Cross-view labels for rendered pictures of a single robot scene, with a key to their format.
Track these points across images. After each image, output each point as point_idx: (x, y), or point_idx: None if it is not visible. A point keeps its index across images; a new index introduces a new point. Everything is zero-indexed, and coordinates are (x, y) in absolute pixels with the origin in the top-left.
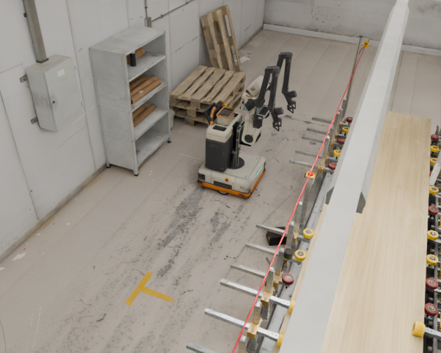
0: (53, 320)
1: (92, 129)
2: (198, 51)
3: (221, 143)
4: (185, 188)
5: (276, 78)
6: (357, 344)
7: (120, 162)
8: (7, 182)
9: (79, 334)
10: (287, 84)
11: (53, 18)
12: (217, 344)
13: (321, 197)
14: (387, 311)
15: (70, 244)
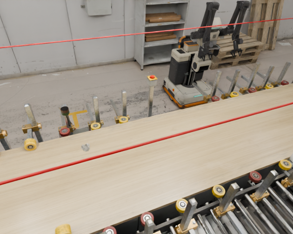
0: (31, 102)
1: (127, 32)
2: (242, 22)
3: (176, 61)
4: (155, 87)
5: (212, 12)
6: (20, 198)
7: (137, 59)
8: (58, 33)
9: None
10: (236, 30)
11: None
12: None
13: None
14: (76, 201)
15: (76, 81)
